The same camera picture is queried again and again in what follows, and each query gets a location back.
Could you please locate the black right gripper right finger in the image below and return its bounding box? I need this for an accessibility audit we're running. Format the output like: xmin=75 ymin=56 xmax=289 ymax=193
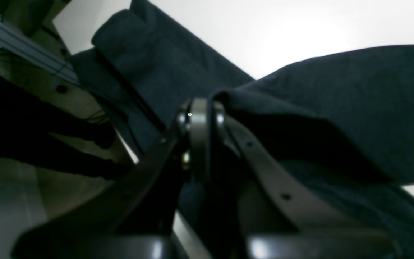
xmin=211 ymin=102 xmax=401 ymax=259

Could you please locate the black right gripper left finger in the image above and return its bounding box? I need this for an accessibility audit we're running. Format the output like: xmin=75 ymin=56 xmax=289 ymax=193
xmin=11 ymin=99 xmax=208 ymax=259

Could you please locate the dark navy long-sleeve shirt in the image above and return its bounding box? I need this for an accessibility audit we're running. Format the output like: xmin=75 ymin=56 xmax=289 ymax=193
xmin=71 ymin=0 xmax=414 ymax=259

